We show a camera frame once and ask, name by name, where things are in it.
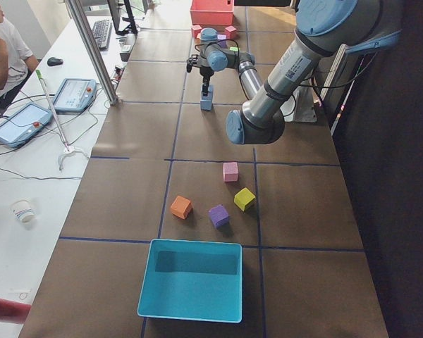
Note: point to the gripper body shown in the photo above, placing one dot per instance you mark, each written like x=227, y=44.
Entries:
x=206, y=74

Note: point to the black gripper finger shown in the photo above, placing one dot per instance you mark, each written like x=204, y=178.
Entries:
x=205, y=87

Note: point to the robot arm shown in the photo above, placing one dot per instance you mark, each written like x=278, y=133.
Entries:
x=321, y=28

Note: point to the red block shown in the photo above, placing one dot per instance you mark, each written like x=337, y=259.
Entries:
x=195, y=30

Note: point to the magenta block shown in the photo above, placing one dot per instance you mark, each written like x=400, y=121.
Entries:
x=230, y=32

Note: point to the red plastic bin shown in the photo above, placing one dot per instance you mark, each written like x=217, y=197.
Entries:
x=212, y=12

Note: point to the monitor stand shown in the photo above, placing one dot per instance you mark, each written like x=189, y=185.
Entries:
x=122, y=17

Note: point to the pink block left side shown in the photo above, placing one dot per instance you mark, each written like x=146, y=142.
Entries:
x=230, y=172

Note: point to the black keyboard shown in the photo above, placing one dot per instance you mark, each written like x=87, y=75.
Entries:
x=101, y=31

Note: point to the yellow block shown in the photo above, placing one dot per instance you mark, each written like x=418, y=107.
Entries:
x=244, y=199

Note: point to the far teach pendant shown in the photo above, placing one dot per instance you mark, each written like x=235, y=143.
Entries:
x=74, y=96

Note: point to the teach pendant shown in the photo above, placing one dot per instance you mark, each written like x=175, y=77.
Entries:
x=23, y=125
x=74, y=96

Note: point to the orange block left side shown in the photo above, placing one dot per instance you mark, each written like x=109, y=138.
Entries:
x=181, y=207

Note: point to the purple block left side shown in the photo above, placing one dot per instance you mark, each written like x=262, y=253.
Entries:
x=219, y=216

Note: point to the black computer mouse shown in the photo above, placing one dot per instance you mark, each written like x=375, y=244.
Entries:
x=53, y=61

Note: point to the reacher grabber stick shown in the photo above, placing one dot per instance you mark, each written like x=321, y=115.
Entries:
x=69, y=150

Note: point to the near teach pendant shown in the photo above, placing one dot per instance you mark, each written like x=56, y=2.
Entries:
x=23, y=125

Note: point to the person in white shirt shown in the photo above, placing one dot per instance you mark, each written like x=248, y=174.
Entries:
x=17, y=62

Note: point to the blue plastic bin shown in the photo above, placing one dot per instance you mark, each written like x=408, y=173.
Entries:
x=193, y=280

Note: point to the paper cup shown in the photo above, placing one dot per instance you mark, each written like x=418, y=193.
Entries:
x=23, y=211

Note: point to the red bottle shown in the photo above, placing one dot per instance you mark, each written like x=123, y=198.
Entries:
x=13, y=312

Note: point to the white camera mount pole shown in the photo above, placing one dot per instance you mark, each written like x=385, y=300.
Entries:
x=300, y=107

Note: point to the aluminium frame post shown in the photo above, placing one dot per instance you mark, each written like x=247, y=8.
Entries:
x=83, y=26

